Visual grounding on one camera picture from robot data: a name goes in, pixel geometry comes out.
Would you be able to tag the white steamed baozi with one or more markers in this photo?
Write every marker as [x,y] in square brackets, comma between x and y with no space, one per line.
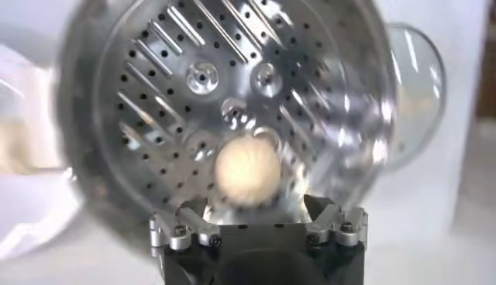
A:
[248,170]

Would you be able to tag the white oval plate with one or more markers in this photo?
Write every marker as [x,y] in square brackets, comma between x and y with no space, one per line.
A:
[35,217]

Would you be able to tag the round glass pot lid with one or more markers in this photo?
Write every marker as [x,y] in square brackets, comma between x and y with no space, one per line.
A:
[422,97]

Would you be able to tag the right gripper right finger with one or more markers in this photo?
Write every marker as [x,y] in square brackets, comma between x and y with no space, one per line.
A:
[329,224]

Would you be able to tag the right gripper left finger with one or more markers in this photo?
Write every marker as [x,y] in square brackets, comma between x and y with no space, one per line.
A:
[170,228]

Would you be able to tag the stainless steel steamer basket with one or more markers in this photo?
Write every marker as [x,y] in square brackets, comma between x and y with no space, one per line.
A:
[162,116]

